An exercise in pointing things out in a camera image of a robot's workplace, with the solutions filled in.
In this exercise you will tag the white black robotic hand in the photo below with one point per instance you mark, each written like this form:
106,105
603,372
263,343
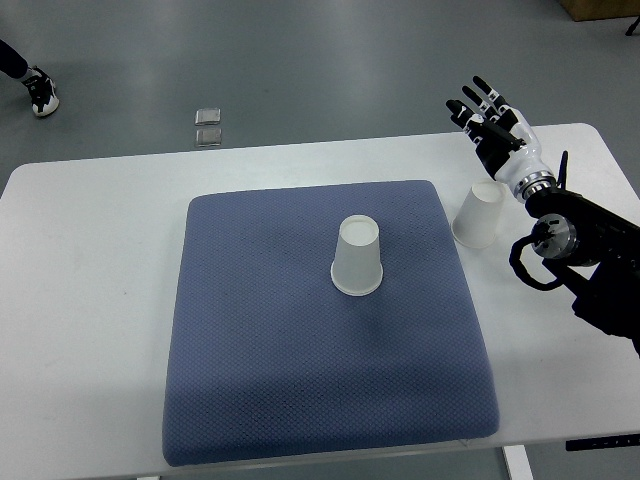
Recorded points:
504,141

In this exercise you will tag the white paper cup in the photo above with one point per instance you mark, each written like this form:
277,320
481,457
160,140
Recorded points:
356,269
476,222

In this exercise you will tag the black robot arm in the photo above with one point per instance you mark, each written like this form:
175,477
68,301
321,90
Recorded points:
586,248

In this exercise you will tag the brown cardboard box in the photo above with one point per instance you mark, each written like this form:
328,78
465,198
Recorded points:
591,10

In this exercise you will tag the black tripod leg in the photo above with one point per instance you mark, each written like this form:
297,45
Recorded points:
632,28

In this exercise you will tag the upper metal floor plate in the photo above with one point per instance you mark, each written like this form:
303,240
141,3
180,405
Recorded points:
207,116

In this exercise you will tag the black table control panel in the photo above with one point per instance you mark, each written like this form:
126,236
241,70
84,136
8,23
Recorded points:
600,443

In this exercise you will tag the white table leg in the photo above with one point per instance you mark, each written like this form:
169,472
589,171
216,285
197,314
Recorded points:
517,463

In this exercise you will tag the blue textured cushion mat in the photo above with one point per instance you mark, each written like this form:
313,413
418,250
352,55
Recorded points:
268,358

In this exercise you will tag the black white sneaker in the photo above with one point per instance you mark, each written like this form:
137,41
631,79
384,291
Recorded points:
41,89

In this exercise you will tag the person's dark trouser leg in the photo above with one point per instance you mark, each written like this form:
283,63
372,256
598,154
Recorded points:
12,63

